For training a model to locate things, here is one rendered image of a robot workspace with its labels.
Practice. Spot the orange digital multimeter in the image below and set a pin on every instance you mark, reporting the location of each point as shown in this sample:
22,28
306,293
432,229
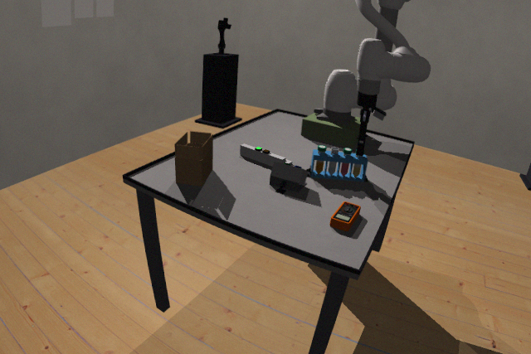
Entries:
345,216

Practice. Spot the brown cardboard box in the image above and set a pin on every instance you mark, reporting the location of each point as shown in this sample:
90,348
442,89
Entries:
189,169

